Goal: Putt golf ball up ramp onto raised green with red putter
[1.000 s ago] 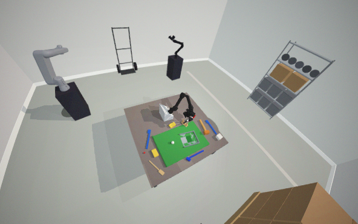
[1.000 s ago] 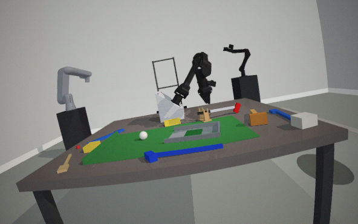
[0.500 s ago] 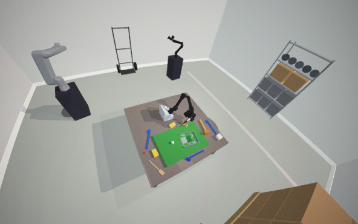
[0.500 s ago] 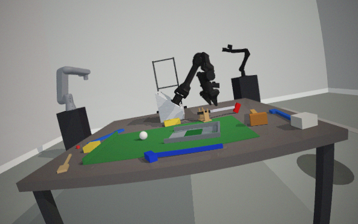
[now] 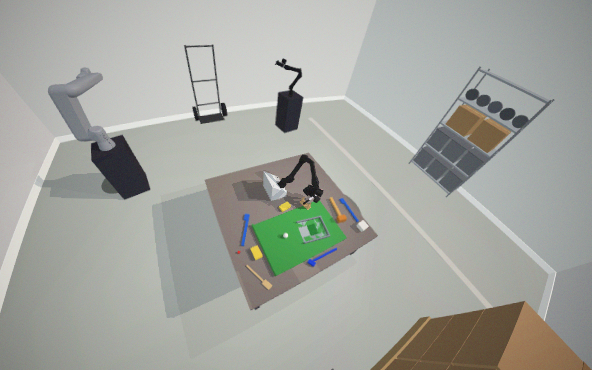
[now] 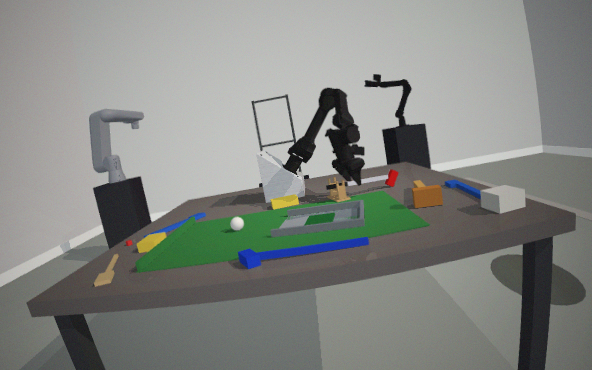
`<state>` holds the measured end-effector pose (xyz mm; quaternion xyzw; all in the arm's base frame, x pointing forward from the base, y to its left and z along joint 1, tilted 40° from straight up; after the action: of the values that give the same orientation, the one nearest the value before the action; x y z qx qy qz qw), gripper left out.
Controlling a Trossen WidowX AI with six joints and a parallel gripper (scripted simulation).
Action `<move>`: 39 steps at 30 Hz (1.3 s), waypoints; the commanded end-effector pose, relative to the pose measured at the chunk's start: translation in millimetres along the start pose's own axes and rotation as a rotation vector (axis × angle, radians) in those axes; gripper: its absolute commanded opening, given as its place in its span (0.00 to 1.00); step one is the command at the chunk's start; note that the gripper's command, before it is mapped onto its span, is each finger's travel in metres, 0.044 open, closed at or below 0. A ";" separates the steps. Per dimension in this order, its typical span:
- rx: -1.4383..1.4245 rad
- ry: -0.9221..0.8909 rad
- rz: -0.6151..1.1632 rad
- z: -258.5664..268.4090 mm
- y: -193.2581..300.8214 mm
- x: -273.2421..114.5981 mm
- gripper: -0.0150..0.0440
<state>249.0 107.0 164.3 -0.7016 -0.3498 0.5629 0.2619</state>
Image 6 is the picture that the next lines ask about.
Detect white golf ball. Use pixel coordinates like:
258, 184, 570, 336
230, 217, 244, 230

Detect yellow flat bar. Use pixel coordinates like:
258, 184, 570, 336
270, 194, 299, 210
137, 232, 166, 253

